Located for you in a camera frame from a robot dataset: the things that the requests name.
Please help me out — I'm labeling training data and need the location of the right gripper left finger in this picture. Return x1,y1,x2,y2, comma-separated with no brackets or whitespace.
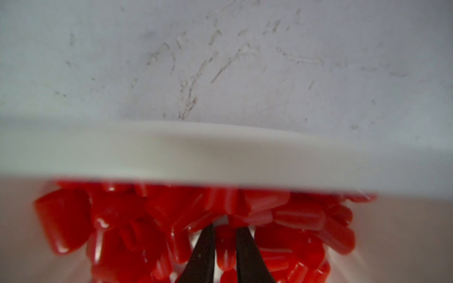
178,224,215,283

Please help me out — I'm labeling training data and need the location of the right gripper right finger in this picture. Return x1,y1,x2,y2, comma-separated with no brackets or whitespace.
236,227,276,283

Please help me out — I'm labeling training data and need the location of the white tray of red sleeves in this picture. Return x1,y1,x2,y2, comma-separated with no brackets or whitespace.
1,117,453,283

